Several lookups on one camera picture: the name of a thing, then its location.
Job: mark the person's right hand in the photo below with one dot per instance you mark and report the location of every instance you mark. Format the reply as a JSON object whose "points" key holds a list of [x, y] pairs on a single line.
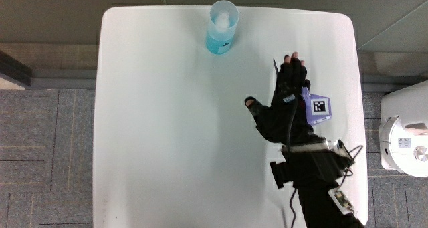
{"points": [[279, 121]]}

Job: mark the blue cleaning spray bottle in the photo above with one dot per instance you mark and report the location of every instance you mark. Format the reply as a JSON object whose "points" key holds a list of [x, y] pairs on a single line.
{"points": [[220, 30]]}

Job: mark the white round appliance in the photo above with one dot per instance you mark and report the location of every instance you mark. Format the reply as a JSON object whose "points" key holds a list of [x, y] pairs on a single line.
{"points": [[404, 131]]}

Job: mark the dark wooden furniture edge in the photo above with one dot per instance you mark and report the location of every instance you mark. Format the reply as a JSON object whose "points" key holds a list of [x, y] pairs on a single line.
{"points": [[13, 71]]}

